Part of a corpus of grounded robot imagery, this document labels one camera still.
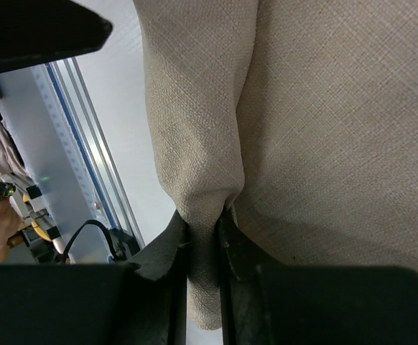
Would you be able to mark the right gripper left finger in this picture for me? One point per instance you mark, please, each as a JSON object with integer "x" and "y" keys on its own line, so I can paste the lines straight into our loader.
{"x": 140, "y": 301}

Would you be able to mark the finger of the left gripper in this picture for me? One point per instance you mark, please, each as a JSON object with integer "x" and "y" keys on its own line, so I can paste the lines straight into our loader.
{"x": 37, "y": 32}

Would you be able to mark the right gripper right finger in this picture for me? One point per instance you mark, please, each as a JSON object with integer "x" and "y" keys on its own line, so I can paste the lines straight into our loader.
{"x": 266, "y": 302}

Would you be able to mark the beige cloth napkin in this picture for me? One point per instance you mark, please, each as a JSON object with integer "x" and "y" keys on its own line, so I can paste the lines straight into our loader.
{"x": 299, "y": 116}

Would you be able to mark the aluminium front rail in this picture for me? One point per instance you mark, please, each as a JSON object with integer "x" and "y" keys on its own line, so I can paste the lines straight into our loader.
{"x": 82, "y": 118}

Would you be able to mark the yellow black teleoperation handle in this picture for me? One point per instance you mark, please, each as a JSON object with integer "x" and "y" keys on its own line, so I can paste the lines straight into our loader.
{"x": 38, "y": 231}

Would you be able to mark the white slotted cable duct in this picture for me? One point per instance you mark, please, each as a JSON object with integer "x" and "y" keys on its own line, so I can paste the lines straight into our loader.
{"x": 59, "y": 113}

